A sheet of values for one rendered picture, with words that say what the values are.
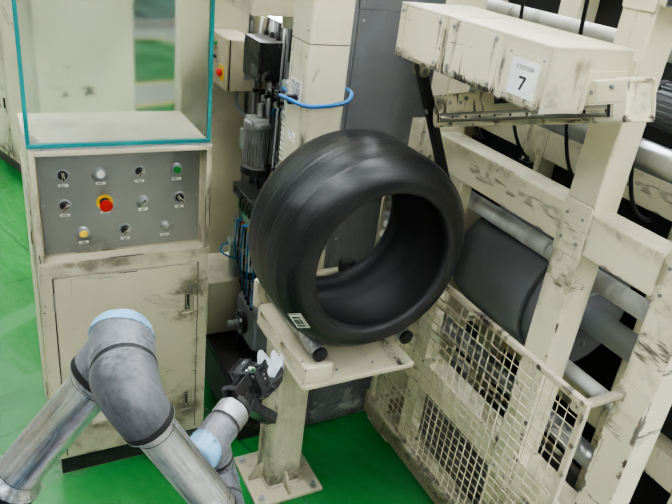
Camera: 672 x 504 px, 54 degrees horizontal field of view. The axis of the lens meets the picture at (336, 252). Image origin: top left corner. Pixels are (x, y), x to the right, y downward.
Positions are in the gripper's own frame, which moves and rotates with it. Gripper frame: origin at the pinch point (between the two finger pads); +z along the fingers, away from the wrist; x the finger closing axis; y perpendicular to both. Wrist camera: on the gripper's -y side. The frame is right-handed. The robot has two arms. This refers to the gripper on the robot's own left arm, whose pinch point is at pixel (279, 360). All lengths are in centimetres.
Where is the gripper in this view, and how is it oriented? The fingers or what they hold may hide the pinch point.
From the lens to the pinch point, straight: 164.5
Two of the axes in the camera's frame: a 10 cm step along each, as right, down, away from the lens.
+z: 3.9, -4.9, 7.8
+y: -2.6, -8.7, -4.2
